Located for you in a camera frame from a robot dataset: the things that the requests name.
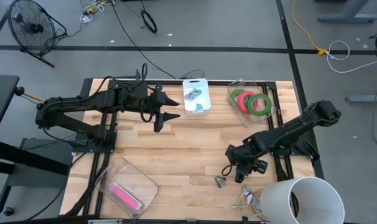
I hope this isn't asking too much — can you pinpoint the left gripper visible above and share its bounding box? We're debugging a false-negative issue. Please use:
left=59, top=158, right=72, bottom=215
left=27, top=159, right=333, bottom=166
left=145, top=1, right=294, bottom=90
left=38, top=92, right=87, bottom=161
left=123, top=83, right=181, bottom=133

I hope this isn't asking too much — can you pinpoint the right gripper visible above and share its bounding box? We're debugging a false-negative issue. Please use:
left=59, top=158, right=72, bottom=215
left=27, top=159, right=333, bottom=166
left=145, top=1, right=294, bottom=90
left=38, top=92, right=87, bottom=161
left=225, top=139, right=263, bottom=184

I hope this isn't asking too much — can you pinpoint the dark grey staple remover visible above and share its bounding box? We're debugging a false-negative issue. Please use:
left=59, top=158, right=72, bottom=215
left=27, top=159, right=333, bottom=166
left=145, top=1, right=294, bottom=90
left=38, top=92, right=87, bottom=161
left=213, top=175, right=228, bottom=189

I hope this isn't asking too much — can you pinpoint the small green tape roll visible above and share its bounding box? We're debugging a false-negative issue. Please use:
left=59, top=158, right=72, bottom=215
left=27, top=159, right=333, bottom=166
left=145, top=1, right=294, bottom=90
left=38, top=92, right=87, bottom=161
left=229, top=88, right=248, bottom=108

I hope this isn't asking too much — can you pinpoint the pink tape roll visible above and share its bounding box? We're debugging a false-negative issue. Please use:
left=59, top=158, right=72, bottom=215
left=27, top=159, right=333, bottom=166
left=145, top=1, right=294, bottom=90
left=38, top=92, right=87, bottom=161
left=237, top=90, right=258, bottom=114

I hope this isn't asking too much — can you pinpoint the large green tape roll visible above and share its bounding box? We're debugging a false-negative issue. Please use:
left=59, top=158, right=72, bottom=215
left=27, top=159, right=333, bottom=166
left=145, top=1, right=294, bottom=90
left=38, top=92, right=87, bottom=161
left=247, top=93, right=272, bottom=116

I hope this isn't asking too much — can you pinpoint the pink stapler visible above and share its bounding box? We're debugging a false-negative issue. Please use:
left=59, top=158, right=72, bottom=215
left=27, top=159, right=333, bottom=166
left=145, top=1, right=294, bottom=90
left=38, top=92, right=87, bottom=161
left=108, top=182, right=144, bottom=212

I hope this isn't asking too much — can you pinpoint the clear plastic object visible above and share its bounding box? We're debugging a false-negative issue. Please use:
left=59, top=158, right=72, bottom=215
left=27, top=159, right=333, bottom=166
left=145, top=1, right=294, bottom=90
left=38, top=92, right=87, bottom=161
left=231, top=184, right=261, bottom=218

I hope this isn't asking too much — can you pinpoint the white plastic bin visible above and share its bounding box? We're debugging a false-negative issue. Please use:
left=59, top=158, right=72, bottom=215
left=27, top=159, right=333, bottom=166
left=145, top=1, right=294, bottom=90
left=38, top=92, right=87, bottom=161
left=182, top=78, right=212, bottom=116

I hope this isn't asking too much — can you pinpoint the white cylindrical shade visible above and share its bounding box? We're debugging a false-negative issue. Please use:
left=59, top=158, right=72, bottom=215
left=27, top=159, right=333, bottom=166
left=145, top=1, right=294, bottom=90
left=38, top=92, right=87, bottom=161
left=259, top=176, right=346, bottom=224

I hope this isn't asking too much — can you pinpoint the clear plastic bin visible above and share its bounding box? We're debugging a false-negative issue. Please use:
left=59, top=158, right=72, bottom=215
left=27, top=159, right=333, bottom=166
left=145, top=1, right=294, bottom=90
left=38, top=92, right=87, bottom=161
left=95, top=156, right=160, bottom=219

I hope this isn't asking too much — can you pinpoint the black cart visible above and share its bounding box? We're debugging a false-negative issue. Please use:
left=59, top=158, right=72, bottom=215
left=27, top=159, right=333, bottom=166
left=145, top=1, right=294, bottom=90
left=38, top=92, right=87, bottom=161
left=0, top=136, right=79, bottom=215

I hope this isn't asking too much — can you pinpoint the grey desk foot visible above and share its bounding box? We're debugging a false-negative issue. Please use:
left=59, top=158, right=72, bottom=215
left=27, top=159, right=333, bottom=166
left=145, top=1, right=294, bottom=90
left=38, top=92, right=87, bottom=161
left=317, top=0, right=377, bottom=23
left=345, top=95, right=377, bottom=104

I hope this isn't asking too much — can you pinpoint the black floor fan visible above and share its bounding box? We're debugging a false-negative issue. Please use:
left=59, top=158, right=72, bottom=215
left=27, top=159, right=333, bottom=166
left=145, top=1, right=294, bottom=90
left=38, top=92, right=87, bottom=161
left=6, top=0, right=68, bottom=68

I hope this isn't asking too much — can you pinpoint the black side table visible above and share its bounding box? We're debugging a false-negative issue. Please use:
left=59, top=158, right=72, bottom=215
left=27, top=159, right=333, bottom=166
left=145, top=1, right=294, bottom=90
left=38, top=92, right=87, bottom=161
left=0, top=74, right=21, bottom=141

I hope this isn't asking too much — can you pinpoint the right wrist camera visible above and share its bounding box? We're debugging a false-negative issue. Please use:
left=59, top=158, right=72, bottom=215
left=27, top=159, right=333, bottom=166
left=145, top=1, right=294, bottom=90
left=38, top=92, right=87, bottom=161
left=254, top=159, right=269, bottom=174

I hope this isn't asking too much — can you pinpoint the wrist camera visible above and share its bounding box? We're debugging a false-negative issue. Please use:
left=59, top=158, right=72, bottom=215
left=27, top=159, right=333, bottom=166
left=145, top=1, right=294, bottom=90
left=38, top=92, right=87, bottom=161
left=254, top=159, right=269, bottom=174
left=128, top=82, right=149, bottom=99

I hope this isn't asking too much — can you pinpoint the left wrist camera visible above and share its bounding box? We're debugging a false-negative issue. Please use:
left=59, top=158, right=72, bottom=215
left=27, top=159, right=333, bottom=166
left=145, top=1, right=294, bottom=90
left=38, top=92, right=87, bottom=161
left=128, top=82, right=149, bottom=99

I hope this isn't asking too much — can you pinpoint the clear wire dish rack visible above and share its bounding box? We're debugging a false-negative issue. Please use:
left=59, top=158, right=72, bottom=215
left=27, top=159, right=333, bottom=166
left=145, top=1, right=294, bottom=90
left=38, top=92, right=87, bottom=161
left=226, top=79, right=276, bottom=128

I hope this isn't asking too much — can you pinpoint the black metal table frame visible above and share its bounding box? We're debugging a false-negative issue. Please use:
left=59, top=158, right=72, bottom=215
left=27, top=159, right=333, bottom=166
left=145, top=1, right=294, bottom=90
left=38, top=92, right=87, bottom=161
left=65, top=78, right=325, bottom=218

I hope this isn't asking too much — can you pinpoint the black cable ring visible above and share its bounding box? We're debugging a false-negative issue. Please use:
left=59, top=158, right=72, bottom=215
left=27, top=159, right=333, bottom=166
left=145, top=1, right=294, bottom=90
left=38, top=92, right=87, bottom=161
left=140, top=9, right=158, bottom=34

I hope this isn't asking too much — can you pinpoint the long black floor cable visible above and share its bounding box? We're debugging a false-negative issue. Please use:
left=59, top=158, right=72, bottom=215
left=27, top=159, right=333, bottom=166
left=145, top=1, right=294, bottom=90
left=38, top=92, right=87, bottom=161
left=110, top=0, right=177, bottom=79

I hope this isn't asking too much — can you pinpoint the white and yellow cable bundle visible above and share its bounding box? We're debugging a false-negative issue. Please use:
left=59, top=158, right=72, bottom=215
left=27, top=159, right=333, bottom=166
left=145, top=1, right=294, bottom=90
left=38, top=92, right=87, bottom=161
left=79, top=0, right=116, bottom=24

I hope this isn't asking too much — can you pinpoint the black knob wooden handle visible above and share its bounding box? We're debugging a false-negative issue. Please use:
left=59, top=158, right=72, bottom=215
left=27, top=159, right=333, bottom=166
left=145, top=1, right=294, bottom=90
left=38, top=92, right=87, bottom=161
left=14, top=86, right=45, bottom=103

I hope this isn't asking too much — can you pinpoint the yellow floor cable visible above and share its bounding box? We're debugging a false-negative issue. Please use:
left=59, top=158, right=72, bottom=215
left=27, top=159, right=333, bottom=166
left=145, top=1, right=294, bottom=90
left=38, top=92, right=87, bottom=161
left=291, top=0, right=328, bottom=56

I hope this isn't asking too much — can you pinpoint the white floor cable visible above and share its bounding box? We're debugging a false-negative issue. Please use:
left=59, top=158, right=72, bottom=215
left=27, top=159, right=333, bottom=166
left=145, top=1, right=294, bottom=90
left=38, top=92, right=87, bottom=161
left=326, top=40, right=377, bottom=75

